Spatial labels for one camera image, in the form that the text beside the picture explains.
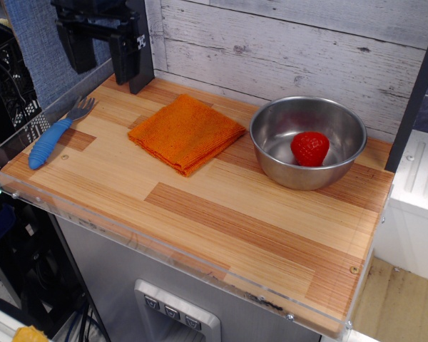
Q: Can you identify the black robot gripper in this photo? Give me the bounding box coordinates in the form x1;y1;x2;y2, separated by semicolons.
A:
51;1;146;85

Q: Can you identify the blue fabric panel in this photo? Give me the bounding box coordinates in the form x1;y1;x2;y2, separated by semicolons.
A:
2;1;113;110

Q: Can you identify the black plastic crate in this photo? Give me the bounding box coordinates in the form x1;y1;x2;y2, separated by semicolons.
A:
0;22;49;143

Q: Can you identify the folded orange cloth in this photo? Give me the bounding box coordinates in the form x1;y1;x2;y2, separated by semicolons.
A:
128;94;246;177

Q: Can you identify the stainless steel cabinet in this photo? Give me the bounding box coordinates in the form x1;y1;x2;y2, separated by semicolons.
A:
58;219;321;341

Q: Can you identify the stainless steel bowl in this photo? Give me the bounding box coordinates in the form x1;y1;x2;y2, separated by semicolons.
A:
249;96;367;190

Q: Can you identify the red toy strawberry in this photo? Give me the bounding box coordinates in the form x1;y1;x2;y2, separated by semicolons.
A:
290;131;330;167

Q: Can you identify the clear acrylic table guard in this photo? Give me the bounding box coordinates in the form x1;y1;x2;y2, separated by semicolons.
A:
0;78;392;340

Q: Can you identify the silver button dispenser panel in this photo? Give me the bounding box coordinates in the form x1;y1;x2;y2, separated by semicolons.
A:
134;279;222;341

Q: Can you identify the yellow object at bottom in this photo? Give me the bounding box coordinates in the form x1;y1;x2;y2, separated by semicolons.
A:
11;326;49;342

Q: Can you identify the white side unit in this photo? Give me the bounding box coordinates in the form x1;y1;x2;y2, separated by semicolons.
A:
373;130;428;279

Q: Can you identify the black corner post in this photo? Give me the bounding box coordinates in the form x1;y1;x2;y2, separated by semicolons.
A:
127;0;154;94

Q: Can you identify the blue handled metal spork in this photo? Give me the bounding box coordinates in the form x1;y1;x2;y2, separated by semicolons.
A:
28;98;96;170

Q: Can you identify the black right frame post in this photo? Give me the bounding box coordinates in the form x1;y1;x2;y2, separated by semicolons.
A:
384;47;428;172

